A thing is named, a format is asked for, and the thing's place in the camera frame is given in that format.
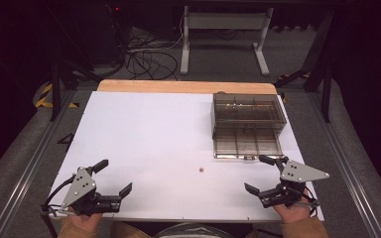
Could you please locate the aluminium floor rail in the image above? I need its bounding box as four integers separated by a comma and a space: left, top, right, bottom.
0, 90, 77, 238
306, 91, 381, 238

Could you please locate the white metal stand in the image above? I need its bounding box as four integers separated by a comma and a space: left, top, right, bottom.
180, 5, 275, 76

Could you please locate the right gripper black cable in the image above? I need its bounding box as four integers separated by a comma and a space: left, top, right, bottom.
298, 186, 320, 216

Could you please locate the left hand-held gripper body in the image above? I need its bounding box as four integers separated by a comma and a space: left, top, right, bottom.
61, 167, 122, 217

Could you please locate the clear brown drawer box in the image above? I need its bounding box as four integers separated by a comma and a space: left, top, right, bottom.
210, 92, 288, 134

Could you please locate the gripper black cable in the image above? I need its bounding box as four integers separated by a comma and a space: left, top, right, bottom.
298, 186, 320, 216
40, 174, 77, 217

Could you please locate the person's right hand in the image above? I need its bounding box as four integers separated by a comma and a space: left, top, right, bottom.
272, 197, 313, 224

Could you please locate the person's left hand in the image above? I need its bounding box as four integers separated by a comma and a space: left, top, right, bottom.
67, 210, 104, 230

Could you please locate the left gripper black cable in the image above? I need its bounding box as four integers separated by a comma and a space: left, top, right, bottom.
40, 174, 77, 217

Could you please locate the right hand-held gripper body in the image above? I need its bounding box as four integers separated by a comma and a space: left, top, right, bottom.
259, 157, 330, 209

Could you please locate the yellow black hazard tape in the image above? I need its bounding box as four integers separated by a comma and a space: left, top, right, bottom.
34, 82, 80, 109

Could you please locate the white table board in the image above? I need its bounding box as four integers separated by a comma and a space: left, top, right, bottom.
47, 90, 325, 223

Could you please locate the clear brown drawer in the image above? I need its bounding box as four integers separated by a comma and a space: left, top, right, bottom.
211, 126, 285, 161

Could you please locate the black metal stand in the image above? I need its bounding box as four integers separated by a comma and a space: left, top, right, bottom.
273, 9, 335, 124
45, 4, 104, 122

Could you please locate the black triangular bracket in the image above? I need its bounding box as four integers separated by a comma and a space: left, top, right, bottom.
57, 132, 75, 147

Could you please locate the tangle of floor cables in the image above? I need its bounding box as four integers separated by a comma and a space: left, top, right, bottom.
124, 14, 184, 81

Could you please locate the grey round object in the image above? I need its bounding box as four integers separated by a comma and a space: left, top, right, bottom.
152, 222, 234, 238

